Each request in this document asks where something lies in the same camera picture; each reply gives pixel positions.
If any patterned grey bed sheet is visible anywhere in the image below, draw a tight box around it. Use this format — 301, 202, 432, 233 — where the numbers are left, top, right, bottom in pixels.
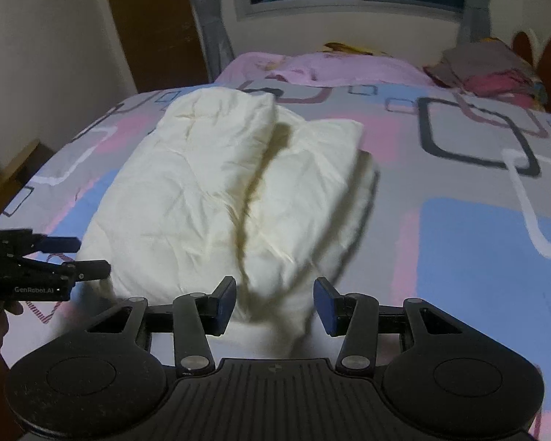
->
0, 80, 551, 441

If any grey curtain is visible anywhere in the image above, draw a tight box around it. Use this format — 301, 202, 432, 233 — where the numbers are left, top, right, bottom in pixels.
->
454, 0, 499, 49
177, 0, 235, 82

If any wooden bedside furniture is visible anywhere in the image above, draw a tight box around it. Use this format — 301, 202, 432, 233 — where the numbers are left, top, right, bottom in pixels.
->
0, 140, 56, 227

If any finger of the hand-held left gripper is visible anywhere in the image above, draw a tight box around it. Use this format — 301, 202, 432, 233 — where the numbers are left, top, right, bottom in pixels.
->
50, 260, 112, 283
28, 236, 82, 254

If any yellow cloth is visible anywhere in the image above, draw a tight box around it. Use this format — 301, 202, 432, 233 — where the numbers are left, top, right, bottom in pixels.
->
324, 41, 392, 58

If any brown wooden door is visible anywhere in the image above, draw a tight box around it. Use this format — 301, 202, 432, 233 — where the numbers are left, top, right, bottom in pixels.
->
100, 0, 210, 95

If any stack of folded clothes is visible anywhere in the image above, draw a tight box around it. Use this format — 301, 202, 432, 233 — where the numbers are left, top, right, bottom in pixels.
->
425, 37, 550, 110

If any pink blanket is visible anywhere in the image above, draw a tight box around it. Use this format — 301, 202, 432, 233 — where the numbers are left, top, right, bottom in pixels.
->
220, 51, 438, 88

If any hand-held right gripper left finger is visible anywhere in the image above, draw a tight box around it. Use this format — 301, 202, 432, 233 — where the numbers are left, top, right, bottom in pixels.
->
87, 276, 238, 374

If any large white garment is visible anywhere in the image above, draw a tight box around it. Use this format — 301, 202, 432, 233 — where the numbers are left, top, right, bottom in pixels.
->
76, 86, 380, 360

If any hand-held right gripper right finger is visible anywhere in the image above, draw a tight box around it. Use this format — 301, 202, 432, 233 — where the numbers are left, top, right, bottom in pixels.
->
313, 277, 461, 371

